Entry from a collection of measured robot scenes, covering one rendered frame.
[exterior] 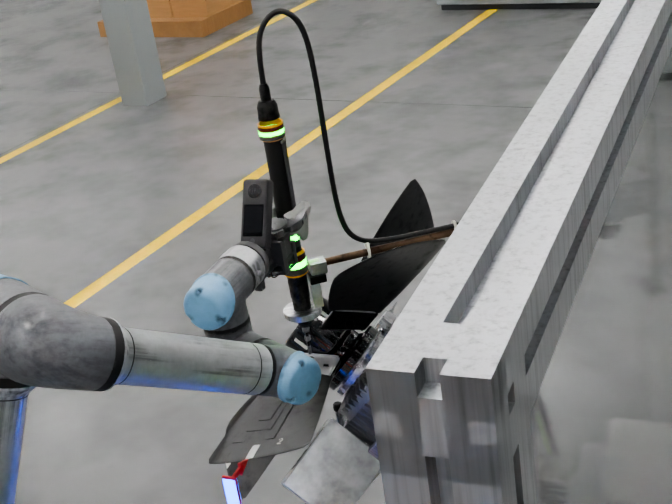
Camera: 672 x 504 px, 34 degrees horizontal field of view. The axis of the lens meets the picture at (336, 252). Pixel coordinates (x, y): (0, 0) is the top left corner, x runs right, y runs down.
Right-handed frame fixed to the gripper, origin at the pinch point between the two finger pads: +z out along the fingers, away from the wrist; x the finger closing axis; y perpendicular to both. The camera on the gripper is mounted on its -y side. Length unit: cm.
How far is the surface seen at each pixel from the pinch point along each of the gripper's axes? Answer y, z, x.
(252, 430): 33.8, -21.7, -4.2
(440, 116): 151, 467, -127
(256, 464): 53, -7, -14
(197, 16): 137, 694, -418
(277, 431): 32.6, -22.8, 1.3
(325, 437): 44.5, -7.6, 2.3
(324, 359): 31.4, -1.3, 1.6
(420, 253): 9.7, 1.2, 22.1
